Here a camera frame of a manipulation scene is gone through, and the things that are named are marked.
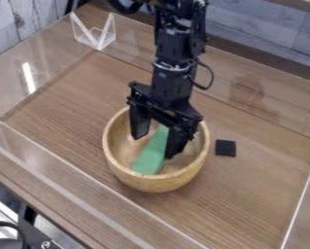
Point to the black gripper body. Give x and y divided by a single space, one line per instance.
166 96

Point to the black metal table frame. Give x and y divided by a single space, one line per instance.
18 234

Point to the clear acrylic enclosure wall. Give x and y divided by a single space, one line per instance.
247 202

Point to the black square pad on table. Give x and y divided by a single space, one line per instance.
224 148

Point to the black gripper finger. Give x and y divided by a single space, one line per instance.
139 121
180 133

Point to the green rectangular stick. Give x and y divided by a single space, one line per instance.
151 158

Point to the wooden bowl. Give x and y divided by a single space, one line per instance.
121 149

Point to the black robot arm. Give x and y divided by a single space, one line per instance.
179 30

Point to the clear acrylic corner bracket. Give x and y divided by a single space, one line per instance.
92 37

